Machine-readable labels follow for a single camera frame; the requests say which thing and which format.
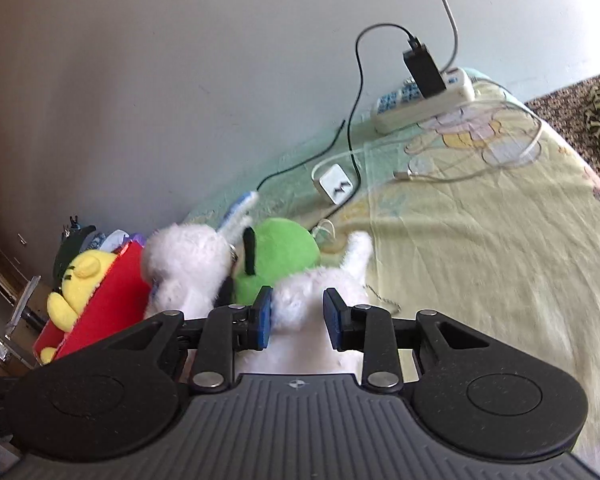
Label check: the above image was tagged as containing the white bunny plush toy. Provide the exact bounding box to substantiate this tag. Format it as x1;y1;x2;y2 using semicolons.
140;223;373;376

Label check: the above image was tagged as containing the green plush toy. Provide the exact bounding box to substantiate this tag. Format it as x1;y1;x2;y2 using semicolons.
234;218;320;304

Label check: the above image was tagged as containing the yellow tiger plush toy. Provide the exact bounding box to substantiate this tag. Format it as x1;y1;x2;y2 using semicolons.
38;249;118;365

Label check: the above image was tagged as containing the red cardboard box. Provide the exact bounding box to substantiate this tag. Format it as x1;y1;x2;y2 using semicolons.
33;242;150;358

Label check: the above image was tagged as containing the white USB charger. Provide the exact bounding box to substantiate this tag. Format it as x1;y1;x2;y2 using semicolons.
315;164;354;206

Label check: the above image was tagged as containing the cartoon print bed sheet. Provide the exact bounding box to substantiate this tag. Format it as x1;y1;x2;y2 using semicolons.
188;76;600;473

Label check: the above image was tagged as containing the green striped garment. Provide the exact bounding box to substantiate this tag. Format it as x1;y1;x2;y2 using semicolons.
52;223;97;292

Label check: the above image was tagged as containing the white power strip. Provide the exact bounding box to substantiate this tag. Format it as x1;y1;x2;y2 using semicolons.
370;68;476;134

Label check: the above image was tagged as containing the black power adapter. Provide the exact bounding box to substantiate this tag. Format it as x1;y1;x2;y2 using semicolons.
403;38;446;99

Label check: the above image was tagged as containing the brown patterned blanket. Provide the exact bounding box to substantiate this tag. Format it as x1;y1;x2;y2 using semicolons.
526;75;600;177

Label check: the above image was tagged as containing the white USB cable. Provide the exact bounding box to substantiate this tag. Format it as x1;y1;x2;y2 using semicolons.
310;79;545;196

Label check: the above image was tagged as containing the black charging cable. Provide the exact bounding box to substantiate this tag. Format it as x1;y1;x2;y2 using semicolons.
255;22;416;221

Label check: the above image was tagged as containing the grey power strip cord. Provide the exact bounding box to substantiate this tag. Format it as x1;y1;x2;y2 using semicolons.
424;0;461;74

